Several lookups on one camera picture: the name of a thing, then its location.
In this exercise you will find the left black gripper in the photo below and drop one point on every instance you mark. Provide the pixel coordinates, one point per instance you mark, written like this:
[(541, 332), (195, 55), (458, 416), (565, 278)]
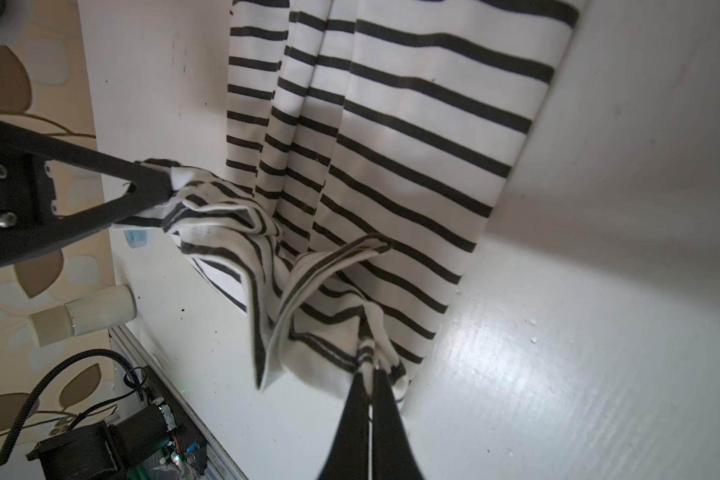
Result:
[(28, 226)]

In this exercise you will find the black white striped tank top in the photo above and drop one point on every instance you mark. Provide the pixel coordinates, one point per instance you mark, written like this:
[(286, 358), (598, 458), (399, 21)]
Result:
[(367, 145)]

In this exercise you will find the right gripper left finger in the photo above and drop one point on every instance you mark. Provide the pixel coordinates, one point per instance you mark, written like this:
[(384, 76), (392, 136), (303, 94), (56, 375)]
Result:
[(348, 457)]

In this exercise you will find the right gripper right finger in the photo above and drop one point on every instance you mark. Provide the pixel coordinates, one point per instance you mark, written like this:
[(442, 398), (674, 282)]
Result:
[(391, 454)]

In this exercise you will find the round sticker on table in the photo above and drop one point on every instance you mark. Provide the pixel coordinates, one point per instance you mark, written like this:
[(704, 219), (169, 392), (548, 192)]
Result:
[(136, 238)]

